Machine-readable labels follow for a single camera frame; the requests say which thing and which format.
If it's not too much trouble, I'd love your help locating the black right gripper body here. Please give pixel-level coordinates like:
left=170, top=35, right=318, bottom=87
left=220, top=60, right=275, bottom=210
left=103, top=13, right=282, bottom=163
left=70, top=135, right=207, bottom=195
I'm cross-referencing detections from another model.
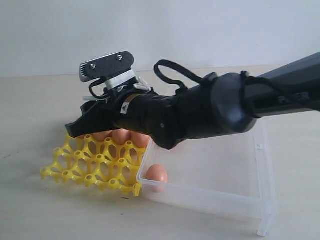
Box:
left=85, top=94, right=178, bottom=135

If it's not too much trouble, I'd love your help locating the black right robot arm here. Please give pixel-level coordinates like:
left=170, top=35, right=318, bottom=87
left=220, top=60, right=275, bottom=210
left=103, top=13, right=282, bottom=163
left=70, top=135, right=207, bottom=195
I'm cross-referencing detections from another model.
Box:
left=65, top=51, right=320, bottom=150

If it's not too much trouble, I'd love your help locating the yellow plastic egg tray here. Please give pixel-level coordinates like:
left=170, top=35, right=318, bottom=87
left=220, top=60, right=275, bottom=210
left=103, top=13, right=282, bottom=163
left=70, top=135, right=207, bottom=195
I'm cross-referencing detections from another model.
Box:
left=40, top=134, right=146, bottom=197

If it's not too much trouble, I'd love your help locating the clear plastic bin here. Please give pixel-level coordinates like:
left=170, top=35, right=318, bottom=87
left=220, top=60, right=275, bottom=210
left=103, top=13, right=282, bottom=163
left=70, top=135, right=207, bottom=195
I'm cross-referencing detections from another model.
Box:
left=136, top=120, right=279, bottom=237

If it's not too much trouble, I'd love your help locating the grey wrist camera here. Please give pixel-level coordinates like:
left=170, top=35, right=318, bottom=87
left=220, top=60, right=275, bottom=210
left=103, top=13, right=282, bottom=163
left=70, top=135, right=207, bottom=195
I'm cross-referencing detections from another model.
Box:
left=79, top=51, right=135, bottom=83

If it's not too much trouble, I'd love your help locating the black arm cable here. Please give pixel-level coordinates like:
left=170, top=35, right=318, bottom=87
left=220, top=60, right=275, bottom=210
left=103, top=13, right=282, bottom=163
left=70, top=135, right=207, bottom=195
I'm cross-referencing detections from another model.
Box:
left=88, top=59, right=320, bottom=111

